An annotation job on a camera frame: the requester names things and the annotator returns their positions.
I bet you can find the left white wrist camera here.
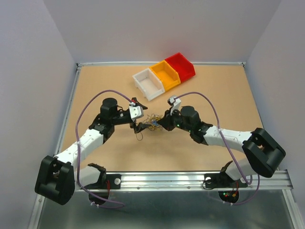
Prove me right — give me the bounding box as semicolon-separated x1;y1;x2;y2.
129;102;144;121

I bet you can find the yellow plastic bin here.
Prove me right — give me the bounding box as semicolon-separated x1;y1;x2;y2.
150;60;181;92

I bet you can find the red plastic bin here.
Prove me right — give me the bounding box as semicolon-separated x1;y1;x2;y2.
165;52;196;83

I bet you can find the aluminium front rail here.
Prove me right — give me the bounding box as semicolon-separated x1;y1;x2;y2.
80;168;293;192

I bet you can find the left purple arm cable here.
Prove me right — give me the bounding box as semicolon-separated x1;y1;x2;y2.
75;89;134;209

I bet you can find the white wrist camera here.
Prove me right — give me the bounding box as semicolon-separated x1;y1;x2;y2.
167;95;181;115
129;102;144;121

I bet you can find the yellow thin wire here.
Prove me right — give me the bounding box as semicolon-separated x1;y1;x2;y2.
145;114;165;132

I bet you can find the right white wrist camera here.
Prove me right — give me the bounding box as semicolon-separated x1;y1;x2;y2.
167;95;181;115

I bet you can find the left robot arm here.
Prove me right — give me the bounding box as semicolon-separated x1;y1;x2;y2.
34;98;149;205

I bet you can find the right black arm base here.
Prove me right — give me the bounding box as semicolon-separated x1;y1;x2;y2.
202;172;248;190

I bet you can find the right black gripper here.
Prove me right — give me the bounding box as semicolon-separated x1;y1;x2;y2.
157;106;193;133

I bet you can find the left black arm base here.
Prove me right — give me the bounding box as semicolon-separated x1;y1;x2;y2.
82;173;122;190

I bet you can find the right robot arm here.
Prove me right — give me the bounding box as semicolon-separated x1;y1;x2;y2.
158;106;286;189

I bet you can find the white plastic bin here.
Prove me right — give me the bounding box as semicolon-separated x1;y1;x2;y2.
132;68;165;101

